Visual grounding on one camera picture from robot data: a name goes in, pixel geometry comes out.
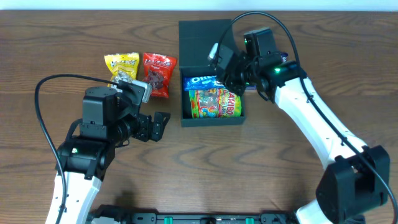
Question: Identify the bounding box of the purple Dairy Milk bar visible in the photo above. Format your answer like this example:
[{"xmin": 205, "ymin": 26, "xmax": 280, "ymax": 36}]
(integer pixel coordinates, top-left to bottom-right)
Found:
[{"xmin": 280, "ymin": 52, "xmax": 289, "ymax": 62}]

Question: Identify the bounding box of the yellow candy bag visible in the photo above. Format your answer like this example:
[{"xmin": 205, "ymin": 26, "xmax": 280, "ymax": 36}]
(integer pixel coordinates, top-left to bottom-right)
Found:
[{"xmin": 104, "ymin": 52, "xmax": 140, "ymax": 83}]

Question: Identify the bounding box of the black cable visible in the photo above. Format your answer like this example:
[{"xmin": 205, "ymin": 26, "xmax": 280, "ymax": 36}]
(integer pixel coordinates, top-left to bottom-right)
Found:
[
  {"xmin": 34, "ymin": 73, "xmax": 121, "ymax": 224},
  {"xmin": 216, "ymin": 11, "xmax": 398, "ymax": 224}
]

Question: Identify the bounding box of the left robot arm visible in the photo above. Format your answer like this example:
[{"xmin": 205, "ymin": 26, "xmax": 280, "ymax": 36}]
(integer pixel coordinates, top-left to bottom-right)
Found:
[{"xmin": 46, "ymin": 80, "xmax": 170, "ymax": 223}]

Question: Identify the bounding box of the red candy bag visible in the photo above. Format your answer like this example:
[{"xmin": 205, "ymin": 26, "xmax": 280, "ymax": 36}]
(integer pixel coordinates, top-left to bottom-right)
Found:
[{"xmin": 143, "ymin": 52, "xmax": 177, "ymax": 98}]

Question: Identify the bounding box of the dark green open box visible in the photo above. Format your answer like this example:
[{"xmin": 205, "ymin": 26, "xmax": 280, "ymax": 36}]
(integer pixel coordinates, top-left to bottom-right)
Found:
[{"xmin": 178, "ymin": 19, "xmax": 246, "ymax": 127}]

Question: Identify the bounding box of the left black cable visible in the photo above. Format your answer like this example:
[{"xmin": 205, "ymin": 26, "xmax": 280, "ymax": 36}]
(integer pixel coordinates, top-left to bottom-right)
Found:
[{"xmin": 34, "ymin": 73, "xmax": 121, "ymax": 224}]

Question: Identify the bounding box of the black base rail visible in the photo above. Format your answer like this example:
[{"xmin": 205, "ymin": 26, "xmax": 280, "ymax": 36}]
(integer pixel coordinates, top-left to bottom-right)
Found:
[{"xmin": 86, "ymin": 205, "xmax": 299, "ymax": 224}]

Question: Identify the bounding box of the blue Eclipse mint box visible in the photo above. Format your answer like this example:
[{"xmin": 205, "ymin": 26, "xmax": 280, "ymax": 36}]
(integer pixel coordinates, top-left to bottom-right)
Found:
[{"xmin": 246, "ymin": 83, "xmax": 257, "ymax": 90}]

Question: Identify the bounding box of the Haribo gummy worms bag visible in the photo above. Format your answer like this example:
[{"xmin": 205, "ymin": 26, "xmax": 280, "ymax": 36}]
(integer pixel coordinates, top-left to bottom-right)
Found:
[{"xmin": 189, "ymin": 88, "xmax": 243, "ymax": 119}]

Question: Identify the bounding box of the right black cable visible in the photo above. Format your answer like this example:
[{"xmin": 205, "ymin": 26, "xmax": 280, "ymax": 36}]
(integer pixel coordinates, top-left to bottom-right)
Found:
[{"xmin": 216, "ymin": 11, "xmax": 398, "ymax": 224}]

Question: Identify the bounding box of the blue Oreo cookie pack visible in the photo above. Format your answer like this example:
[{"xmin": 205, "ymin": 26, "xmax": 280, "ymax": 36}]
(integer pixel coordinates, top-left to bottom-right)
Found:
[{"xmin": 183, "ymin": 76, "xmax": 224, "ymax": 91}]

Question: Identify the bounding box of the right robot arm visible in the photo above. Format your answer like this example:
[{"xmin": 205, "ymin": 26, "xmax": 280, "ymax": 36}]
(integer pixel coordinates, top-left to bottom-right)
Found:
[{"xmin": 208, "ymin": 28, "xmax": 392, "ymax": 223}]

